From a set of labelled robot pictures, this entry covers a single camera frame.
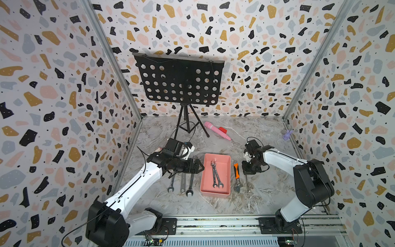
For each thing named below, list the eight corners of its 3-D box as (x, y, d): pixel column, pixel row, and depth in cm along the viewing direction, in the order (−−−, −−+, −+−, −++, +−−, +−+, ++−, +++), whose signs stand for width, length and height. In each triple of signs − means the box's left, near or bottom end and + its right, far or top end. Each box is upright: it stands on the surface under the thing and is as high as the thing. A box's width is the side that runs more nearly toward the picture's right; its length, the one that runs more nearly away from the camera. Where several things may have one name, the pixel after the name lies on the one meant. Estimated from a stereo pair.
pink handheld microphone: (203, 126, 119) (203, 123, 116) (206, 124, 121) (206, 120, 118) (229, 141, 110) (230, 138, 107) (232, 138, 112) (232, 135, 109)
